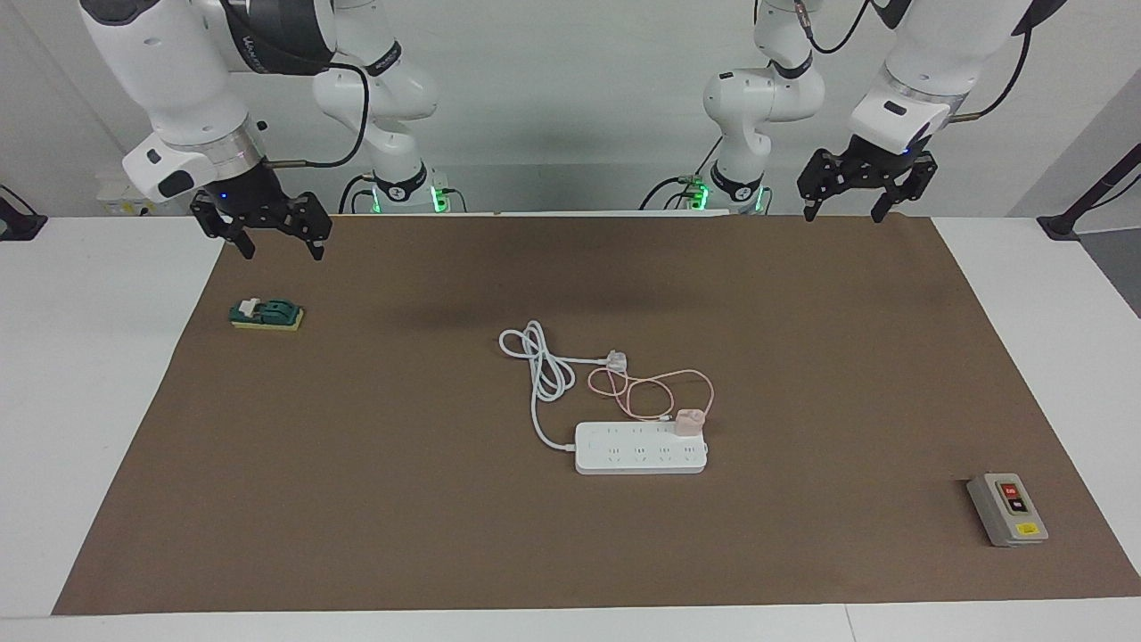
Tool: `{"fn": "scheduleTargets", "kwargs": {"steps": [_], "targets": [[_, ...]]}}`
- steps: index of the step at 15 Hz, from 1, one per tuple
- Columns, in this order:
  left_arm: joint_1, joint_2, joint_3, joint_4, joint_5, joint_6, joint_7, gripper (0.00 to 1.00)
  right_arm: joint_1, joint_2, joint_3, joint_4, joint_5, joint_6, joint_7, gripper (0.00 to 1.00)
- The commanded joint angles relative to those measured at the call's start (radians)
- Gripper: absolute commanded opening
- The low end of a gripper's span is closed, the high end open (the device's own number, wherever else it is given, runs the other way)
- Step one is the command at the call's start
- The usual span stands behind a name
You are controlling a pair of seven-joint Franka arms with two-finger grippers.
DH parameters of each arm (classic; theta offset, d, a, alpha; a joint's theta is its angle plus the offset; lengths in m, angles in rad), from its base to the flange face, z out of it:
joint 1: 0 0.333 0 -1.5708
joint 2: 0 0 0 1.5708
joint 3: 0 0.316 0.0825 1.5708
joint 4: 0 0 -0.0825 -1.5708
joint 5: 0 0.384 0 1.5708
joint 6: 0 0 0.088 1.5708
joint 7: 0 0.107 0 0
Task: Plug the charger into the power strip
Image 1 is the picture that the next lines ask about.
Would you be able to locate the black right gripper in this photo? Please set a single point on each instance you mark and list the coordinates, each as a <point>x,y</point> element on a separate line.
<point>245,196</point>

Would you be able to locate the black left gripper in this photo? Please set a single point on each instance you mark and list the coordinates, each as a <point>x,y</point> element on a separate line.
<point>878,160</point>

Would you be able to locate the pink charger block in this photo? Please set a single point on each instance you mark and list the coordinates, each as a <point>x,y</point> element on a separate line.
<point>688,422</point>

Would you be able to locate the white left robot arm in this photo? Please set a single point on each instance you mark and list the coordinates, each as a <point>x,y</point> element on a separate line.
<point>927,62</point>

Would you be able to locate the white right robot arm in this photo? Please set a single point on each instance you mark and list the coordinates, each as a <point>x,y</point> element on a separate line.
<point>178,80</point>

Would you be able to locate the white power strip plug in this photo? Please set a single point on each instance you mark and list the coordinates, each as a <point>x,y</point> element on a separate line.
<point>618,361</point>

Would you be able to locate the white power strip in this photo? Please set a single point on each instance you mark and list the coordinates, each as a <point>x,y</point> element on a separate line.
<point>642,453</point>

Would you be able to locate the black slanted stand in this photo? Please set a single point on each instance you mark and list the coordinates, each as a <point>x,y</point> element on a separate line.
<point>1083,201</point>

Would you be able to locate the black stand foot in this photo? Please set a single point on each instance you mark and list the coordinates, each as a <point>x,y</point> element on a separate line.
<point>18,225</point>

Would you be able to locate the brown table mat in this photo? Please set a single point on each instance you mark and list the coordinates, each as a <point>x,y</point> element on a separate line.
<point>446,517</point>

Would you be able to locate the grey push button box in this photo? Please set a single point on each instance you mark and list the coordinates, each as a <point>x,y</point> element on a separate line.
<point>1005,513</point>

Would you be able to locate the white wall box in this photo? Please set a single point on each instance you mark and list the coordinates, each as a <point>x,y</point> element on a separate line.
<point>116,203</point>

